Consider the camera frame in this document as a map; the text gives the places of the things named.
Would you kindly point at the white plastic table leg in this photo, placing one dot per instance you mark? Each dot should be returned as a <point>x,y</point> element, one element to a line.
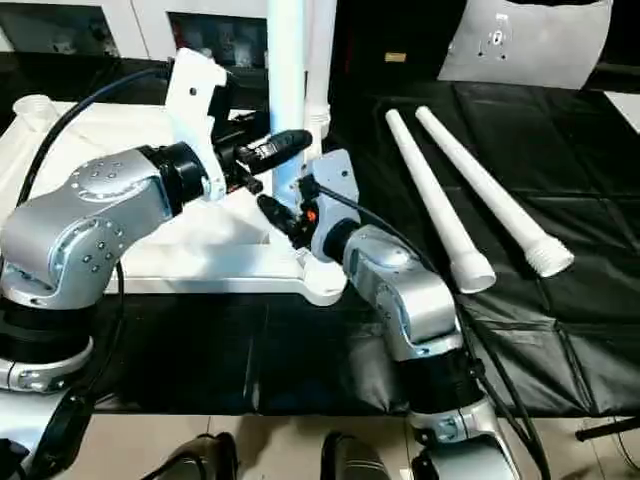
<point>430,195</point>
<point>320,70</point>
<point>490,190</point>
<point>286,70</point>

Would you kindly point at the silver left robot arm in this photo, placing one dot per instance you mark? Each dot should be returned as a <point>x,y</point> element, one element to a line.
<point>80,230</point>

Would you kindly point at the white plastic table top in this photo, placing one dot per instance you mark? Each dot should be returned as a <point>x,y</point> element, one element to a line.
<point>200,255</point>

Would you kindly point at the black box with yellow label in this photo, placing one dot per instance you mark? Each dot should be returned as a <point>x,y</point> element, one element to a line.
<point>400,35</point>

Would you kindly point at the white cabinet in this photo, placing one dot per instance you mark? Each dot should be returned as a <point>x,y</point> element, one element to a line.
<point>150,20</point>

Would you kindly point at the black right robot foot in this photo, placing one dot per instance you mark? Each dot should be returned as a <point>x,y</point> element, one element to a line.
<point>352,458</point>

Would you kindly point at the black robot foot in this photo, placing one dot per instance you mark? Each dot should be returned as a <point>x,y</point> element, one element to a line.
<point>352,458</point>
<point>200,458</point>

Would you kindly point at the black left robot foot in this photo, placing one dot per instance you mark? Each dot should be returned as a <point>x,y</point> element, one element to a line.
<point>200,458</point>

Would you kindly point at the white flat board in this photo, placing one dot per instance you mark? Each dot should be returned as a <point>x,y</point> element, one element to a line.
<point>625,108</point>

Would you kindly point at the black metal table leg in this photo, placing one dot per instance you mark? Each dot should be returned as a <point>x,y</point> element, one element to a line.
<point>605,428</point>

